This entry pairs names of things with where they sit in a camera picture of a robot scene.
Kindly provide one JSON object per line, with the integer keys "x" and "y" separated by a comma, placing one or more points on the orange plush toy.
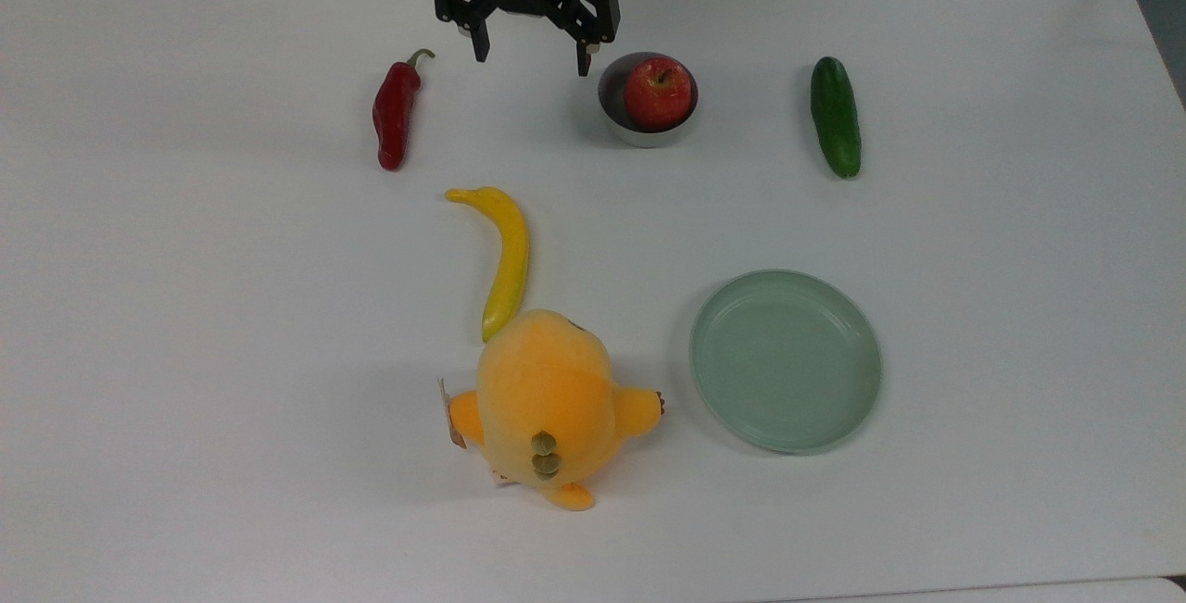
{"x": 547, "y": 399}

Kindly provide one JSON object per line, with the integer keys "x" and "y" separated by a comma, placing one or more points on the green cucumber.
{"x": 835, "y": 117}

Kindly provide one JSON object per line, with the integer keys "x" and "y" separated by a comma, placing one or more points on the small metal bowl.
{"x": 613, "y": 107}

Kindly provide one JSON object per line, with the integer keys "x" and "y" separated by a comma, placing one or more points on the yellow banana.
{"x": 510, "y": 256}

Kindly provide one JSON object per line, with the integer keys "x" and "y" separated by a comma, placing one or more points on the red chili pepper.
{"x": 395, "y": 112}

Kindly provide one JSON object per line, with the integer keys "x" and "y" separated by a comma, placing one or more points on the pale green plastic plate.
{"x": 786, "y": 360}

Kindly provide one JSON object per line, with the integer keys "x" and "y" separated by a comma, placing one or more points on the red apple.
{"x": 659, "y": 92}

